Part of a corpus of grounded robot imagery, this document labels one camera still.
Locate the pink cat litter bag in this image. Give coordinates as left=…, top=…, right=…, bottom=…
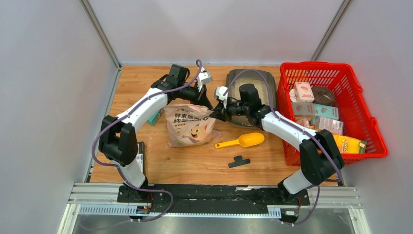
left=164, top=104, right=222, bottom=148

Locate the yellow sponge pack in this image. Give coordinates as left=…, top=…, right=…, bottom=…
left=333, top=134, right=367, bottom=154

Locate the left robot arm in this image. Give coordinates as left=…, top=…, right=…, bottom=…
left=92, top=59, right=212, bottom=202

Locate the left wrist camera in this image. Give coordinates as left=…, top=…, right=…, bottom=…
left=196, top=71, right=213, bottom=92

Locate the white patterned box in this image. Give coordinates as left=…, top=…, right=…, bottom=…
left=310, top=116, right=344, bottom=135

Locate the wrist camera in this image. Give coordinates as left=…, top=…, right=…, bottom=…
left=196, top=71, right=213, bottom=92
left=214, top=86, right=228, bottom=109

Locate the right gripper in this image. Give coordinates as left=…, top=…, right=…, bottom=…
left=210, top=96, right=250, bottom=122

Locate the pink white carton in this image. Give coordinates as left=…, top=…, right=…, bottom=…
left=289, top=81, right=315, bottom=103

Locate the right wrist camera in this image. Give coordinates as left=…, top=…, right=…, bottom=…
left=214, top=86, right=228, bottom=109

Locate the teal pink box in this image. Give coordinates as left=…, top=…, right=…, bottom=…
left=292, top=102, right=339, bottom=121

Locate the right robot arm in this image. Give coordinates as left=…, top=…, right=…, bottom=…
left=210, top=84, right=344, bottom=204

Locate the black bag clip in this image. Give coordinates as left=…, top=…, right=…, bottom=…
left=228, top=156, right=251, bottom=168

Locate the red plastic basket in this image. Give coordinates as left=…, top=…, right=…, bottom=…
left=277, top=61, right=388, bottom=165

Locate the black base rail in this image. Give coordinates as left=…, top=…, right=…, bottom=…
left=117, top=184, right=310, bottom=217

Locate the grey litter box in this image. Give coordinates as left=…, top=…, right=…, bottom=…
left=225, top=69, right=278, bottom=110

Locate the brown round container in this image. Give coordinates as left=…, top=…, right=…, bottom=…
left=312, top=86, right=336, bottom=106

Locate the yellow plastic scoop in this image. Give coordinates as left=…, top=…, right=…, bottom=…
left=215, top=133, right=265, bottom=149

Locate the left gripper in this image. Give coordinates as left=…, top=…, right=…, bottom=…
left=178, top=81, right=213, bottom=111

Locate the black flat box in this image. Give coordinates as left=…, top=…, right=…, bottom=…
left=136, top=141, right=146, bottom=175

